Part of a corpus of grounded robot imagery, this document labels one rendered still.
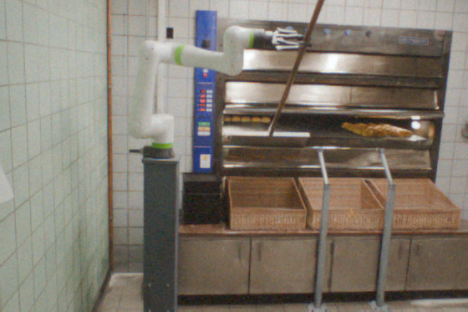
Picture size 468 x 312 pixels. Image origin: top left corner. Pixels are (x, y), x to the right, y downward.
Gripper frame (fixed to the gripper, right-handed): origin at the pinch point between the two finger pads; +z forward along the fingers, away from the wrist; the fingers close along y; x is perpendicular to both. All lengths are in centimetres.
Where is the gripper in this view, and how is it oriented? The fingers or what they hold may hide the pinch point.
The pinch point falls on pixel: (304, 41)
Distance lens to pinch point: 219.6
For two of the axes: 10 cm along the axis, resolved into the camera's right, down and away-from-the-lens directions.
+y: 0.1, 9.0, -4.3
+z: 10.0, 0.3, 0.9
